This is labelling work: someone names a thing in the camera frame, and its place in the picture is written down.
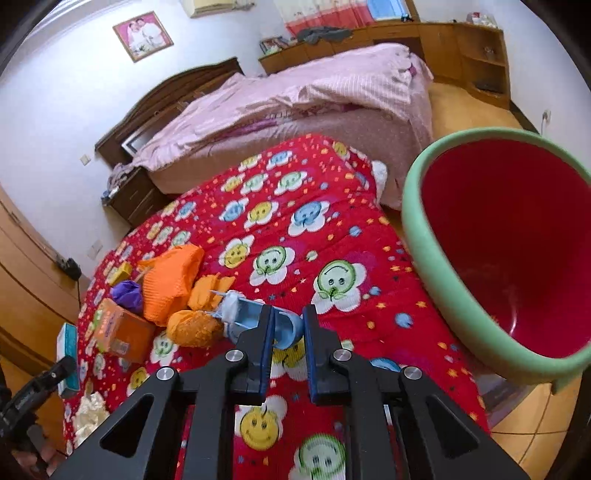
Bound black power strip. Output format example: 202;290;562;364
55;256;82;280

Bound orange mesh bag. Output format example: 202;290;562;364
137;244;205;326

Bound clothes pile on nightstand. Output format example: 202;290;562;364
102;162;140;205

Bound teal tissue box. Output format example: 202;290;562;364
56;323;82;400

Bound clear blue plastic bottle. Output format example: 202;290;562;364
210;291;305;350

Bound books on desk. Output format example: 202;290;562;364
259;36;297;56

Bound white crumpled tissue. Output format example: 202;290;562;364
71;392;110;449

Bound red flower-print blanket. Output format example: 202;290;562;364
62;134;491;480

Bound framed wall photo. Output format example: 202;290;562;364
113;11;174;64

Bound dark wooden headboard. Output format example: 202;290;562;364
95;56;245;168

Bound small yellow box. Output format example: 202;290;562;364
107;262;135;287

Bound purple bag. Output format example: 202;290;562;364
112;280;144;315

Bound white and red curtain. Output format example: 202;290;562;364
274;0;371;37

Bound dark wooden nightstand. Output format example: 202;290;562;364
102;166;170;228

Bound small yellow-orange mesh bag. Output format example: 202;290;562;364
188;273;234;311

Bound bed with pink duvet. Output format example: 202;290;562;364
133;43;435;212

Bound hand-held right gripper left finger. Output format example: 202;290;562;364
48;305;274;480

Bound wall air conditioner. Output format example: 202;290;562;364
181;0;256;19

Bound wooden wardrobe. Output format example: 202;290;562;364
0;185;93;416

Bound clutter on shelf unit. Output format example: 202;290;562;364
466;11;500;29

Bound orange cardboard box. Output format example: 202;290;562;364
95;298;156;365

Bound red bin with green rim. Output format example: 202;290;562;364
401;128;591;385

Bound wooden desk cabinet unit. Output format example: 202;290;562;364
259;21;511;110

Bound window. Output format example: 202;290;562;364
367;0;413;22

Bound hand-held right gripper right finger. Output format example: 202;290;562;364
302;305;532;480

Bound pink checked duvet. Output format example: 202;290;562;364
131;43;435;172

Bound orange fuzzy ball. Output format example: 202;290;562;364
166;310;225;348

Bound grey clothes on desk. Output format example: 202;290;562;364
298;26;352;46

